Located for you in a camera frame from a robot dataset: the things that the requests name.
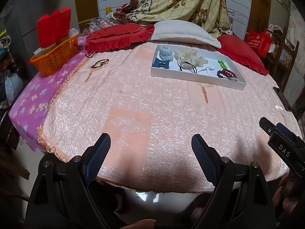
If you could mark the white pillow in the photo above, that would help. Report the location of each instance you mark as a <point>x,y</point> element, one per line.
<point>182,32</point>

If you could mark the white shallow tray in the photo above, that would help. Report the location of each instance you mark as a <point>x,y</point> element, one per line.
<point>220,70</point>

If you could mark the cream scrunchie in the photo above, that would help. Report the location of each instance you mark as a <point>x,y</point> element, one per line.
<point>184,57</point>

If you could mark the wooden chair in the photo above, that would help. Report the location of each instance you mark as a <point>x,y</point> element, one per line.
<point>281,60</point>

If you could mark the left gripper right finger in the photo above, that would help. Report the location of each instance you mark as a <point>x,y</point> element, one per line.
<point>209,160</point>

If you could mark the red ruffled round cushion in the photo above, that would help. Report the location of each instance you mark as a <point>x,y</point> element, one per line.
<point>118,37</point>

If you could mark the purple floral bed sheet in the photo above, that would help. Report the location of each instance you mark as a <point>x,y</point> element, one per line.
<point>30,109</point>

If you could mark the red heart pillow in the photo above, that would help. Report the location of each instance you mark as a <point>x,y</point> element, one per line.
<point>239,51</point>

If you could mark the orange plastic basket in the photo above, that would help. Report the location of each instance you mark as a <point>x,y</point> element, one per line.
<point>51,61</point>

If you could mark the grey refrigerator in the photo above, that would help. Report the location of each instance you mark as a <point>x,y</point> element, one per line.
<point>20,20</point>

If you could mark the pink quilted bedspread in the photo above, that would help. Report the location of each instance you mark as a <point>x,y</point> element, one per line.
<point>151,121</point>

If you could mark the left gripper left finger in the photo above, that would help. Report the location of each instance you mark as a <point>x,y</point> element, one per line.
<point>94,157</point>

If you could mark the blue hair claw clip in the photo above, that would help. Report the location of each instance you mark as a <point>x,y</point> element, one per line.
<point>163,64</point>

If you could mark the red tote bag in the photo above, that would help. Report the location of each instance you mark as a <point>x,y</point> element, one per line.
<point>259,42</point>

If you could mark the red box in basket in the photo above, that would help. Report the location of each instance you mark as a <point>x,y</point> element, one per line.
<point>54,27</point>

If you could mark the light blue scrunchie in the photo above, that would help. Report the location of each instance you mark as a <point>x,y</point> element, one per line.
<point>165,53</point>

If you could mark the floral beige blanket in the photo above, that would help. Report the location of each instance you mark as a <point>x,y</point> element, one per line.
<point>211,15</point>

